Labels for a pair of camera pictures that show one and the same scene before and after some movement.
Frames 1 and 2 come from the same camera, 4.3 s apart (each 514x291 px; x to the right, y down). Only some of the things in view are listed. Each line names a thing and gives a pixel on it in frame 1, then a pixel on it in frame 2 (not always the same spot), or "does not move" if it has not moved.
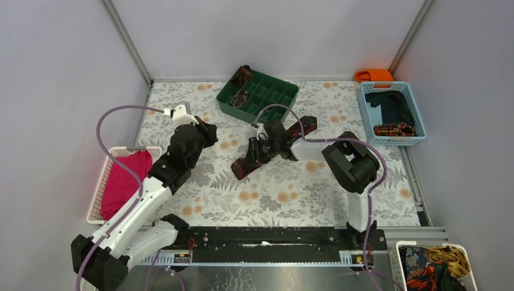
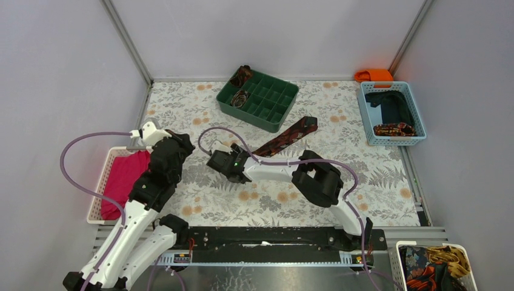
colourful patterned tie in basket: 394,130 does not move
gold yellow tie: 461,268 does not move
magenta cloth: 123,183 does not move
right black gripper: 259,158 -> 237,148
